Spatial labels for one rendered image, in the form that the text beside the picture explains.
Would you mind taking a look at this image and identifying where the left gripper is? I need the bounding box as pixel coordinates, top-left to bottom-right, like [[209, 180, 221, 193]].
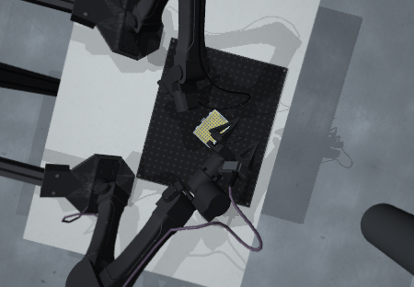
[[157, 74, 176, 99]]

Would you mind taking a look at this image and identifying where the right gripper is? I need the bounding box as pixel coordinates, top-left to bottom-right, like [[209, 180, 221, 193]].
[[201, 118, 259, 183]]

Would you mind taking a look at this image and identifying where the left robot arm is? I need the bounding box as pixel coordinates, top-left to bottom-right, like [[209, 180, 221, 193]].
[[118, 0, 210, 112]]

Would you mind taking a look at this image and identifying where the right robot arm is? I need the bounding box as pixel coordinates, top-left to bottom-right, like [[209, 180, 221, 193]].
[[65, 159, 231, 287]]

